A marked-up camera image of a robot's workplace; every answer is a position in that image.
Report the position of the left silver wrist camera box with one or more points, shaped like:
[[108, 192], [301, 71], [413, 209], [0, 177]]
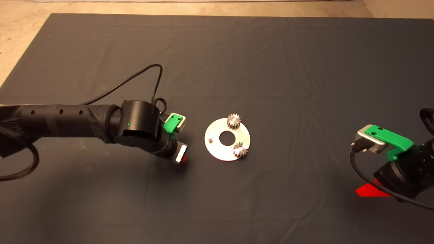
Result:
[[181, 122]]

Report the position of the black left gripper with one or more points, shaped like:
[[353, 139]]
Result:
[[173, 149]]

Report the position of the left green camera mount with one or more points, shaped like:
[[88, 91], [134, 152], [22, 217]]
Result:
[[172, 123]]

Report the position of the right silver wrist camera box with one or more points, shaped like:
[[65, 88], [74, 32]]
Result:
[[368, 140]]

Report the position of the dark grey table cloth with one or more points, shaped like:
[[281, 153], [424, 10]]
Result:
[[271, 67]]

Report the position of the dark steel planetary gear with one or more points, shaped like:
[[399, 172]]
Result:
[[233, 121]]

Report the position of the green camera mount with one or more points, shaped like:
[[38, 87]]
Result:
[[393, 139], [172, 123]]

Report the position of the round metal carrier plate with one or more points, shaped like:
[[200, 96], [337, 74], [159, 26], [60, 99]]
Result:
[[217, 149]]

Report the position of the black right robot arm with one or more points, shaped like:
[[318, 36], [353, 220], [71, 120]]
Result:
[[423, 159]]

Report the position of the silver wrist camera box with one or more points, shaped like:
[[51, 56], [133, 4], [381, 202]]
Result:
[[181, 122], [368, 140]]

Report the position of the right green camera mount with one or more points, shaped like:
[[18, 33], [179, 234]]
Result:
[[393, 139]]

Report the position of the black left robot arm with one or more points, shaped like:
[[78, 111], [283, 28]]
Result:
[[84, 123]]

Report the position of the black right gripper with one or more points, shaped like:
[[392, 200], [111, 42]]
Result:
[[396, 179]]

